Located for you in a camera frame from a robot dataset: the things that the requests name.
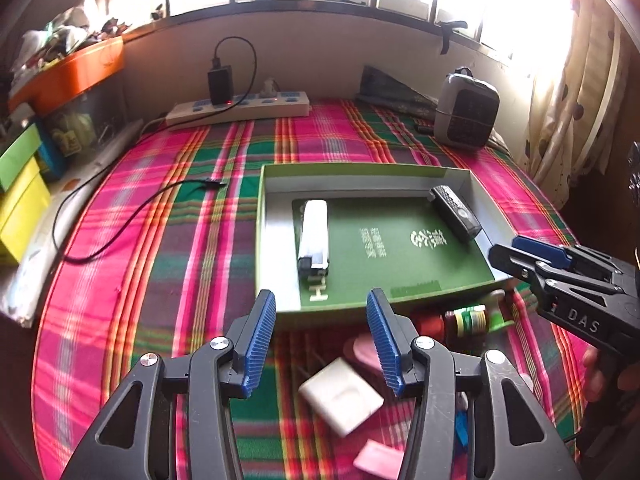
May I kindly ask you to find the clutter pile in bin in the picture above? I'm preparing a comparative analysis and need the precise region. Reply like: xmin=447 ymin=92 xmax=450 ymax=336
xmin=10 ymin=5 xmax=133 ymax=76

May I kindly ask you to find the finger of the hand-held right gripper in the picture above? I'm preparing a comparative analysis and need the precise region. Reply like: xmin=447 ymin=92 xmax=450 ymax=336
xmin=512 ymin=236 xmax=632 ymax=281
xmin=488 ymin=243 xmax=626 ymax=306

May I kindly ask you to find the dark green bag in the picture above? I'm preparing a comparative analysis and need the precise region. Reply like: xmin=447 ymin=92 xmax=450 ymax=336
xmin=356 ymin=65 xmax=441 ymax=121

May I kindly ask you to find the white power strip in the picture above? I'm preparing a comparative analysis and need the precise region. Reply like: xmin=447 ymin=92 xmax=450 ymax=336
xmin=165 ymin=90 xmax=311 ymax=128

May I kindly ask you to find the blue box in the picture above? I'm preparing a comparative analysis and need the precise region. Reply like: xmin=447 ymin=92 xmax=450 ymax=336
xmin=35 ymin=125 xmax=66 ymax=183

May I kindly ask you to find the yellow box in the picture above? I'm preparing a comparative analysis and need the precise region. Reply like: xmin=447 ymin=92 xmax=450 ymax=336
xmin=0 ymin=157 xmax=53 ymax=266

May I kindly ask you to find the clear storage container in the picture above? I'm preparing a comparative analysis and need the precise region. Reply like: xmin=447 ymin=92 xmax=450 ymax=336
xmin=42 ymin=80 xmax=128 ymax=161

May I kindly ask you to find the white plastic sheet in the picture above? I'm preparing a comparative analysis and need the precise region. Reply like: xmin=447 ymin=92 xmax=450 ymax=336
xmin=0 ymin=120 xmax=146 ymax=331

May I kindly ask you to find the black remote key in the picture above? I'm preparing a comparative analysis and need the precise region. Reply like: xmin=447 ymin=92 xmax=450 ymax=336
xmin=430 ymin=185 xmax=483 ymax=243

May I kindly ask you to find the orange plastic bin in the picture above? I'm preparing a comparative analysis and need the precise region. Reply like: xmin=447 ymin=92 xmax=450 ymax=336
xmin=7 ymin=35 xmax=126 ymax=116

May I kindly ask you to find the white black stapler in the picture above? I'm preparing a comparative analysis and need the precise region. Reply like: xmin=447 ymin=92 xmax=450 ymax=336
xmin=296 ymin=200 xmax=332 ymax=277

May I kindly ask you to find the pink plastic clip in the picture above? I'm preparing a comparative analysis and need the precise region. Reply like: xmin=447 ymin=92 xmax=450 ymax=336
xmin=342 ymin=335 xmax=386 ymax=376
xmin=352 ymin=439 xmax=406 ymax=471

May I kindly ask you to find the black usb cable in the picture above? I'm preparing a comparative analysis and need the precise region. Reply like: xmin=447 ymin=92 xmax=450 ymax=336
xmin=55 ymin=177 xmax=227 ymax=263

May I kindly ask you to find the black charger adapter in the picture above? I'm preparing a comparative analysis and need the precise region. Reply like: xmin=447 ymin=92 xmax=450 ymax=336
xmin=207 ymin=57 xmax=234 ymax=106

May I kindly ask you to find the pink green plaid blanket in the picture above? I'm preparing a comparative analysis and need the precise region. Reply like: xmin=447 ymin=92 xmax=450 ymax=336
xmin=32 ymin=97 xmax=588 ymax=480

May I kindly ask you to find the black charger cable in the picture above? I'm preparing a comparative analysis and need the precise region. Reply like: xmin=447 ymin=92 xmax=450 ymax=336
xmin=214 ymin=36 xmax=258 ymax=111

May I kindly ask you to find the white plastic case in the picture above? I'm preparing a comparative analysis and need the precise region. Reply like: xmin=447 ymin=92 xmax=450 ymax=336
xmin=298 ymin=357 xmax=385 ymax=438

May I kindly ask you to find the grey fan heater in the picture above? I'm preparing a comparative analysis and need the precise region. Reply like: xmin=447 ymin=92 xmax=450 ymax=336
xmin=432 ymin=67 xmax=501 ymax=150

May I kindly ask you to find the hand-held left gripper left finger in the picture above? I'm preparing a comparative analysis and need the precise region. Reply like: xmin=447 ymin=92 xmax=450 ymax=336
xmin=60 ymin=289 xmax=277 ymax=480

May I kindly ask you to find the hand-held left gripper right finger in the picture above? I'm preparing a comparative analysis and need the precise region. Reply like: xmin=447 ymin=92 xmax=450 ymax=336
xmin=366 ymin=287 xmax=583 ymax=480

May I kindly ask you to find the green plastic spool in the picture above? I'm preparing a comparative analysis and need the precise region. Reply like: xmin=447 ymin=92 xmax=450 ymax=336
xmin=482 ymin=290 xmax=517 ymax=333

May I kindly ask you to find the dotted cream curtain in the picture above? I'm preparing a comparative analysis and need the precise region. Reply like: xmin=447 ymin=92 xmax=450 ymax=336
xmin=517 ymin=0 xmax=631 ymax=211

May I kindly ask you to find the window frame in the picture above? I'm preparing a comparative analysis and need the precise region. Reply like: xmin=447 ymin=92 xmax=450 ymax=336
xmin=112 ymin=0 xmax=531 ymax=61

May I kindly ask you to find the green cardboard box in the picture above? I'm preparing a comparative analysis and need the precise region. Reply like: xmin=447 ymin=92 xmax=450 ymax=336
xmin=255 ymin=162 xmax=516 ymax=331

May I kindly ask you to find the green box lid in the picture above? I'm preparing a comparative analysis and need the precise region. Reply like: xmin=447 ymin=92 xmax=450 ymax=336
xmin=0 ymin=122 xmax=43 ymax=193

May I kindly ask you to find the blue usb device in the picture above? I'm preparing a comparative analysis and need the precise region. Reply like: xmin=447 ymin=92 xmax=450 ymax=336
xmin=454 ymin=407 xmax=471 ymax=448

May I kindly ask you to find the person's right hand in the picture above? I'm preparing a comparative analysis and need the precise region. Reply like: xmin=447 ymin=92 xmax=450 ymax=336
xmin=581 ymin=346 xmax=610 ymax=402

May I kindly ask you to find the red-capped small bottle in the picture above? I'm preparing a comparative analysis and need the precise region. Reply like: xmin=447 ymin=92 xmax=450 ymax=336
xmin=412 ymin=304 xmax=490 ymax=345

